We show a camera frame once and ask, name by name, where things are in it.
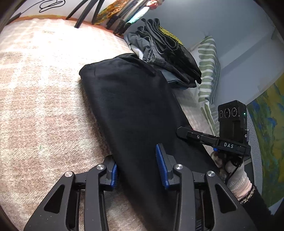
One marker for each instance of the black pants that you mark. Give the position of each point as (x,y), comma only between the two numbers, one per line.
(133,106)

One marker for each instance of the person's right forearm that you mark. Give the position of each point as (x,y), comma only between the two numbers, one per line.
(257,208)

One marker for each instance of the orange patterned cloth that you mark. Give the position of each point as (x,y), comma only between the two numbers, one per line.
(106,13)

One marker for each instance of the person's right hand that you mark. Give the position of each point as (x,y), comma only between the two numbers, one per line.
(235,175)

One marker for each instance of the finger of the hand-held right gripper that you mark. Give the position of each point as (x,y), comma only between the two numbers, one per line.
(195,136)

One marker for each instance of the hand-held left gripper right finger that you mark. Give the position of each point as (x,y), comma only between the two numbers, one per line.
(160,164)

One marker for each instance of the colourful printed cloth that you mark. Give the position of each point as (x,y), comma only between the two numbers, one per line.
(270,133)

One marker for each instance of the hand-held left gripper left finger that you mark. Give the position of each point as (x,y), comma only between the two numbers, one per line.
(114,175)

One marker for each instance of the stack of folded dark clothes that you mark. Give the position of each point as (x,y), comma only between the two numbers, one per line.
(168,57)

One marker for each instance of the folded grey stand poles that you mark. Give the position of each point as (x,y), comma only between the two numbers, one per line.
(119,25)

